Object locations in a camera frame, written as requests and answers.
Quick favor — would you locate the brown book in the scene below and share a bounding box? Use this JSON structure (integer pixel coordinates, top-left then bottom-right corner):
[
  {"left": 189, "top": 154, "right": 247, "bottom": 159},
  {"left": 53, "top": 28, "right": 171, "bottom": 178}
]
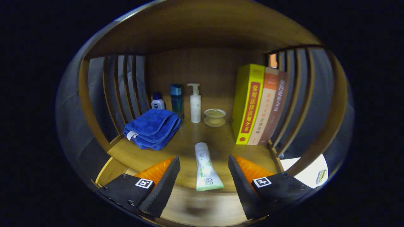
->
[{"left": 258, "top": 71, "right": 289, "bottom": 145}]

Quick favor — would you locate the white side cabinet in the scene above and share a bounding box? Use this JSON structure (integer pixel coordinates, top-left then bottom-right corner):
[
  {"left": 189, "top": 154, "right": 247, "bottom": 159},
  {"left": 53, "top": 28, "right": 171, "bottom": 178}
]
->
[{"left": 279, "top": 154, "right": 329, "bottom": 189}]

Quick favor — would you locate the brown wooden countertop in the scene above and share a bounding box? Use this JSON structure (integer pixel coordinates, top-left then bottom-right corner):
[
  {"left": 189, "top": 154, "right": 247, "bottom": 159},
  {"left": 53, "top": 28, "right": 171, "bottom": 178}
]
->
[{"left": 107, "top": 96, "right": 278, "bottom": 193}]

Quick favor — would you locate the white pump bottle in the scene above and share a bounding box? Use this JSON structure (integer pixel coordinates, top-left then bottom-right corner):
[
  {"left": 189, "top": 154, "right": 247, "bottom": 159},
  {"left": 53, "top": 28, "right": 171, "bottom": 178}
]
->
[{"left": 187, "top": 83, "right": 202, "bottom": 124}]

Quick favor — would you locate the tan lidded teacup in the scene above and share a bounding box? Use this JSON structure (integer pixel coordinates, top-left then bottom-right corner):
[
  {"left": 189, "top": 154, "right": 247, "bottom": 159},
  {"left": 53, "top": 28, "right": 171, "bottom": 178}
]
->
[{"left": 203, "top": 108, "right": 227, "bottom": 128}]

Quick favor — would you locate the teal bottle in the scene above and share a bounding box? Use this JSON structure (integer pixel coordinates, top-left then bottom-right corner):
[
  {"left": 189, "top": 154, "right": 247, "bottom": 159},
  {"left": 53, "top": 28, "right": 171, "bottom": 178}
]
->
[{"left": 170, "top": 84, "right": 184, "bottom": 120}]

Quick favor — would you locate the small white blue-capped bottle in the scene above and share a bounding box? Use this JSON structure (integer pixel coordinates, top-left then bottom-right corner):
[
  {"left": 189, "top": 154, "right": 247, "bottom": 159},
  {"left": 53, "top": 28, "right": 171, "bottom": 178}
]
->
[{"left": 151, "top": 92, "right": 165, "bottom": 110}]

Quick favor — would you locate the brown wooden cabinet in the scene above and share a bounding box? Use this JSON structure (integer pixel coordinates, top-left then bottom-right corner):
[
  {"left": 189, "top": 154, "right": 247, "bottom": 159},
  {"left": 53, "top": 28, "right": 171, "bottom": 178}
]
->
[{"left": 57, "top": 0, "right": 354, "bottom": 227}]

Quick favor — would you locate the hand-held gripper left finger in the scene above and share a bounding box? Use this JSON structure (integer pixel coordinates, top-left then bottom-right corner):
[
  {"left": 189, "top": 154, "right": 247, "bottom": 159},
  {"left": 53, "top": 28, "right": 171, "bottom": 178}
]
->
[{"left": 96, "top": 156, "right": 181, "bottom": 218}]

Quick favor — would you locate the folded blue towel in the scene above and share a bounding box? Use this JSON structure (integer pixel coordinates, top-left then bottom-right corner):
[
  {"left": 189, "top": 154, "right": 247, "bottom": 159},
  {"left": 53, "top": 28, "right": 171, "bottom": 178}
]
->
[{"left": 123, "top": 109, "right": 182, "bottom": 151}]

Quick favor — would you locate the thick yellow book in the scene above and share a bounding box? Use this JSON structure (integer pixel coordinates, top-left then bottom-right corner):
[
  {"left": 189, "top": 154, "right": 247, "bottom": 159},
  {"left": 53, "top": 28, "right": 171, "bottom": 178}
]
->
[{"left": 231, "top": 64, "right": 265, "bottom": 145}]

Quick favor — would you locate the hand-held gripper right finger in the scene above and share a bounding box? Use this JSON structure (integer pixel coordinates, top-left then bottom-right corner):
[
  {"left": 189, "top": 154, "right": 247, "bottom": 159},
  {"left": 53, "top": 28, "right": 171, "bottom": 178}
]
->
[{"left": 228, "top": 154, "right": 313, "bottom": 220}]

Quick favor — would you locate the small green white object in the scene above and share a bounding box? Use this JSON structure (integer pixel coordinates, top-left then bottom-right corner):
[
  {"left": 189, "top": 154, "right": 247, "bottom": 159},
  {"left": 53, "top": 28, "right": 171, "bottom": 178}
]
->
[{"left": 316, "top": 169, "right": 328, "bottom": 185}]

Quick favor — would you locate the orange and cream book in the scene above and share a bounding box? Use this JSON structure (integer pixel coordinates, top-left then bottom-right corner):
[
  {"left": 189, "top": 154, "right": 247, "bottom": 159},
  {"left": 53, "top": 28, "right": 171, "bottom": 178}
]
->
[{"left": 247, "top": 67, "right": 280, "bottom": 145}]

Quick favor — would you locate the white and green tube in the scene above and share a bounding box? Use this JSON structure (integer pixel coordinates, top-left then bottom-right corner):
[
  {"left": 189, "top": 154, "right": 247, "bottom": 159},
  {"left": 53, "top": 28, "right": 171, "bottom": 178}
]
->
[{"left": 194, "top": 142, "right": 225, "bottom": 192}]

